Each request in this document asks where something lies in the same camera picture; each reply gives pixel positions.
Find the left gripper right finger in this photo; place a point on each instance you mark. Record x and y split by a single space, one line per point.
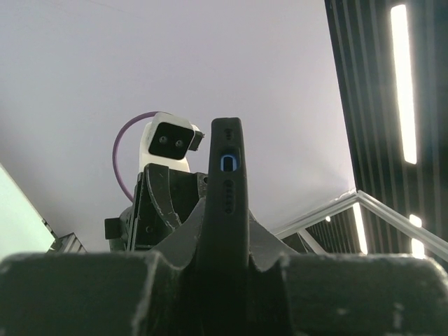
293 293

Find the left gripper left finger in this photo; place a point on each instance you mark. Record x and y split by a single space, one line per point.
138 293

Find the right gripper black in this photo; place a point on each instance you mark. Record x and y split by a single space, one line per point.
163 201

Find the phone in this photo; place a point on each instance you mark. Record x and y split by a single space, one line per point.
237 281

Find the lower ceiling light strip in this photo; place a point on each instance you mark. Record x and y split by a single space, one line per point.
360 230

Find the ceiling light strip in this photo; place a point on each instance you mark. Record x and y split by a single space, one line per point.
403 81
360 230

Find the right aluminium frame post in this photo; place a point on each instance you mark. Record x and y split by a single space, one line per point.
331 229

